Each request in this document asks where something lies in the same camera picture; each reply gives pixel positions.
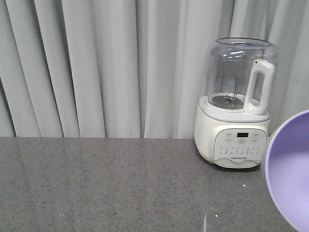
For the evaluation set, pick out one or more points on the purple plastic bowl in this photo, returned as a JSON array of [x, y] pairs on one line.
[[285, 170]]

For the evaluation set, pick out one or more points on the white blender with clear jar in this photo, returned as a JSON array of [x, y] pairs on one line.
[[232, 119]]

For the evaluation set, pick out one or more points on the grey pleated curtain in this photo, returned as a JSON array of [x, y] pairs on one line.
[[134, 68]]

